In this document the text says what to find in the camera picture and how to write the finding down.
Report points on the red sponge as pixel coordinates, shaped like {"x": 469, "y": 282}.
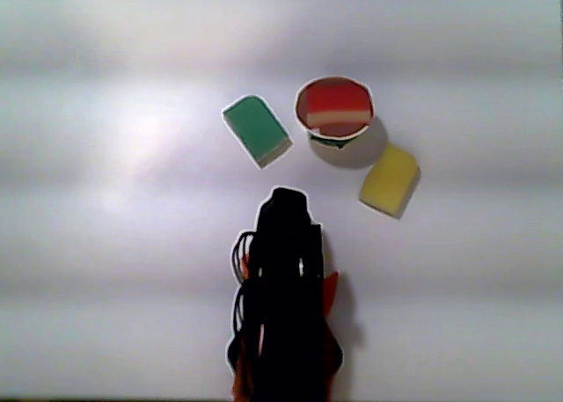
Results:
{"x": 334, "y": 100}

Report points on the white paper cup green band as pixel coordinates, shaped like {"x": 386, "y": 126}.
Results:
{"x": 336, "y": 139}

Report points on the green sponge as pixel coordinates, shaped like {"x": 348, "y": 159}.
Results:
{"x": 255, "y": 127}

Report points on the orange tape strip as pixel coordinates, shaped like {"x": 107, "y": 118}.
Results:
{"x": 331, "y": 287}
{"x": 241, "y": 377}

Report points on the yellow sponge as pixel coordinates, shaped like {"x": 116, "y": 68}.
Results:
{"x": 389, "y": 180}

